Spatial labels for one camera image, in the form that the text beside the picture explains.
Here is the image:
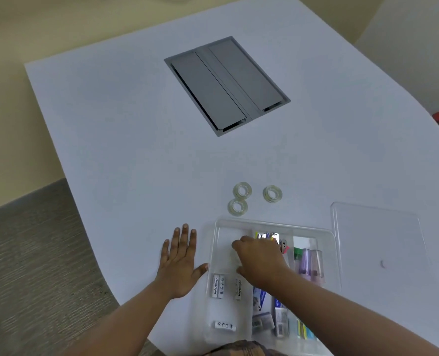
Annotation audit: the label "person's right hand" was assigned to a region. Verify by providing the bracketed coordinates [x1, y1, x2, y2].
[231, 235, 293, 290]

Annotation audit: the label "yellow and blue binder clips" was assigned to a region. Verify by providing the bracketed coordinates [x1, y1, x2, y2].
[255, 231, 280, 246]

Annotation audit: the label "clear plastic lid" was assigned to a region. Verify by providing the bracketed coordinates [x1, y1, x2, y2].
[330, 202, 430, 294]

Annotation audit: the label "person's left hand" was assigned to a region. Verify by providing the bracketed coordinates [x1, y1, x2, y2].
[156, 224, 209, 300]

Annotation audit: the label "clear plastic organizer tray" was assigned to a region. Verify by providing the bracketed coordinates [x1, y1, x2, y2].
[200, 217, 343, 356]

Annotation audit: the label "clear tape roll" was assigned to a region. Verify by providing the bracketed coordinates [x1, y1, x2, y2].
[263, 185, 283, 203]
[228, 198, 249, 216]
[233, 182, 253, 200]

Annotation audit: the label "person's left forearm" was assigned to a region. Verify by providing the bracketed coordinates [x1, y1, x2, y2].
[61, 280, 186, 356]

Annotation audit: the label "blue and grey staple box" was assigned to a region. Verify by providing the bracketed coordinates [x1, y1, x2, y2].
[273, 298, 290, 338]

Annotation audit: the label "grey table cable hatch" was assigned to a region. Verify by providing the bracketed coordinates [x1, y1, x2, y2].
[164, 36, 291, 137]

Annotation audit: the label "coloured sticky flags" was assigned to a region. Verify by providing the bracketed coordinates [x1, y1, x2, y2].
[296, 319, 317, 342]

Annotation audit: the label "person's right forearm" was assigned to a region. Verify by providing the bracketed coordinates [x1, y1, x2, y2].
[256, 271, 439, 356]

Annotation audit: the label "purple correction tape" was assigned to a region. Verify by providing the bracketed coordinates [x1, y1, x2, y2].
[297, 248, 312, 279]

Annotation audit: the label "person's patterned clothing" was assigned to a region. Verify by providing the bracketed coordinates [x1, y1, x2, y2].
[204, 340, 288, 356]

